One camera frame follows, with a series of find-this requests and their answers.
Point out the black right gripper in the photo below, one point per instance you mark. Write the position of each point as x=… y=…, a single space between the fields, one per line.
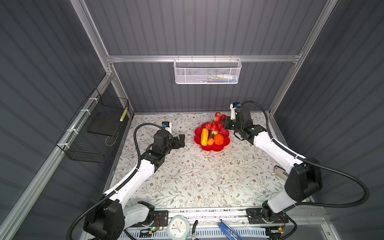
x=227 y=120

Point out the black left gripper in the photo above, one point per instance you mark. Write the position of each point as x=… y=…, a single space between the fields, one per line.
x=175 y=144

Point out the large fake orange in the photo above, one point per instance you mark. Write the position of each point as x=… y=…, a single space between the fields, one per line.
x=219 y=139

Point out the small fake orange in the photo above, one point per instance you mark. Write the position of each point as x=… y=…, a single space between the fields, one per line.
x=210 y=142

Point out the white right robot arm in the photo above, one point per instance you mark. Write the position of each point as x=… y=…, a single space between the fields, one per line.
x=304 y=179

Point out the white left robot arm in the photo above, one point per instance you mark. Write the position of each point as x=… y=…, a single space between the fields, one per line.
x=109 y=216

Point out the red flower-shaped fruit bowl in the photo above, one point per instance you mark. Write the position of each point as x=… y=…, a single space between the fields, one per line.
x=215 y=148

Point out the grey stapler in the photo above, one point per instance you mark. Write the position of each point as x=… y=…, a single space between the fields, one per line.
x=280 y=172

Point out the white round clock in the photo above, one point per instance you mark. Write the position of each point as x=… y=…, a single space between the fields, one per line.
x=178 y=228

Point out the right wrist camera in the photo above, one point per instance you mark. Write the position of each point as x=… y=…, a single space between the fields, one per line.
x=233 y=107

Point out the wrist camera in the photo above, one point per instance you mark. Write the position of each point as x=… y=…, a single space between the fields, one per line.
x=167 y=126
x=233 y=107

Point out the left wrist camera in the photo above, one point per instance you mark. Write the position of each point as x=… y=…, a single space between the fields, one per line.
x=167 y=126

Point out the white wire mesh basket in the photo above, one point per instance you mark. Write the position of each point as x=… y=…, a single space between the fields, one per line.
x=207 y=71

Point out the black wire basket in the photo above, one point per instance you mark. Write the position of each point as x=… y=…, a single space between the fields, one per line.
x=97 y=130

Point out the blue handled tool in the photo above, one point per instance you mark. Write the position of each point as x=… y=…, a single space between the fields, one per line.
x=228 y=231

